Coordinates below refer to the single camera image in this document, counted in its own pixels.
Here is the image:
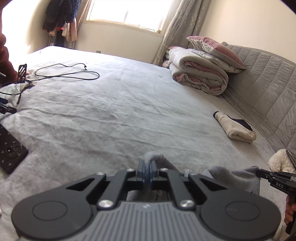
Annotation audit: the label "black phone stand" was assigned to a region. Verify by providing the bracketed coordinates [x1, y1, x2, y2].
[17, 64, 27, 83]

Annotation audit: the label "grey knit sweater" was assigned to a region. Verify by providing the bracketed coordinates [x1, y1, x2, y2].
[126, 152, 260, 202]

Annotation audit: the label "person's right hand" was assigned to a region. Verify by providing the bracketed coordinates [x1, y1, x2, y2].
[284, 195, 296, 225]

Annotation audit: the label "hanging dark clothes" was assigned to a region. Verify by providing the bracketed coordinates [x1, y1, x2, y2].
[42, 0, 80, 47]

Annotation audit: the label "person in red jacket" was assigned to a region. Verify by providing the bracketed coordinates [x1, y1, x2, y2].
[0, 33, 19, 86]

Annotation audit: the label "pink grey pillow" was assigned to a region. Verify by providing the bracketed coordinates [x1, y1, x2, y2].
[187, 36, 246, 73]

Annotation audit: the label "white plush toy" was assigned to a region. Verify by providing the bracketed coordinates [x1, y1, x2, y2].
[268, 149, 295, 174]

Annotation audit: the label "grey curtain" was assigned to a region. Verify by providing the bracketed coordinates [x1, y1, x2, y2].
[152, 0, 211, 66]

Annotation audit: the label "black cable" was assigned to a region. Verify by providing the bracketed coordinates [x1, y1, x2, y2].
[0, 63, 100, 105]

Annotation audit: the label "folded grey pink quilt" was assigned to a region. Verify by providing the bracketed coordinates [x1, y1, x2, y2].
[169, 47, 229, 96]

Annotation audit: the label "black smartphone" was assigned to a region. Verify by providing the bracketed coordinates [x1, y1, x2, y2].
[0, 125, 29, 175]

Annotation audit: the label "window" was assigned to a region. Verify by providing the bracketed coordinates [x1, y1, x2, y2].
[86, 0, 174, 33]

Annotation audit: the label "folded beige garment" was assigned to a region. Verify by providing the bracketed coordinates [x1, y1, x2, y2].
[213, 111, 257, 144]

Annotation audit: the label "grey bed sheet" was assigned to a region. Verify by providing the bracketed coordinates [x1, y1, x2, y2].
[1, 46, 274, 240]

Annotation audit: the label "grey quilted headboard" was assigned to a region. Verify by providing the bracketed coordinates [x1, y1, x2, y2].
[222, 42, 295, 154]

